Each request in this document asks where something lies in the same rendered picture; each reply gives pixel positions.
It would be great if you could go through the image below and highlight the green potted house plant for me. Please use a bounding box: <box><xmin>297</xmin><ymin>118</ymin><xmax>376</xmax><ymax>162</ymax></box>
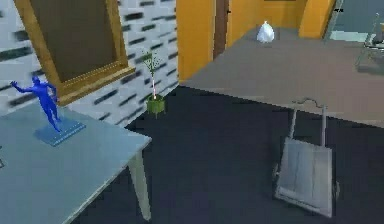
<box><xmin>141</xmin><ymin>50</ymin><xmax>167</xmax><ymax>120</ymax></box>

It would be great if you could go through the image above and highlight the wooden framed brown picture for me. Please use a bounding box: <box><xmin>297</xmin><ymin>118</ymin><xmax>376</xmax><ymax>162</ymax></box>
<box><xmin>13</xmin><ymin>0</ymin><xmax>136</xmax><ymax>107</ymax></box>

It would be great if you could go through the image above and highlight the blue human figure statue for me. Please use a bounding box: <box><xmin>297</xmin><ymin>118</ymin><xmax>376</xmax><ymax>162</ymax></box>
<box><xmin>10</xmin><ymin>76</ymin><xmax>87</xmax><ymax>148</ymax></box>

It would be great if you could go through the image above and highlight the brown room door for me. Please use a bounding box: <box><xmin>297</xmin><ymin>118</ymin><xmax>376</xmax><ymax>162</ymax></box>
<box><xmin>212</xmin><ymin>0</ymin><xmax>230</xmax><ymax>60</ymax></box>

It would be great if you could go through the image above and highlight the pale grey table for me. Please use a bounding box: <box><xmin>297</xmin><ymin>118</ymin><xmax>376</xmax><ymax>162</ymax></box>
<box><xmin>0</xmin><ymin>101</ymin><xmax>153</xmax><ymax>224</ymax></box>

